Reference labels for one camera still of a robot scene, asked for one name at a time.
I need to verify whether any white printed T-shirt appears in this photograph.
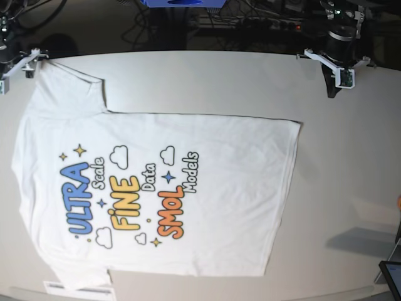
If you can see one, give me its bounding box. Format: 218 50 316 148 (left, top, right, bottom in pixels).
11 63 301 290

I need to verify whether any blue robot base block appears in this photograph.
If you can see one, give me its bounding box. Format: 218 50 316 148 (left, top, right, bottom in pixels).
141 0 226 8

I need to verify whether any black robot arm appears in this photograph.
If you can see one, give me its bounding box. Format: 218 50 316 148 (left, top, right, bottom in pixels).
320 1 366 65
1 11 19 75

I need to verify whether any black tablet device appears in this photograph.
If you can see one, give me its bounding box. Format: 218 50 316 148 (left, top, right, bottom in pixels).
379 261 400 301

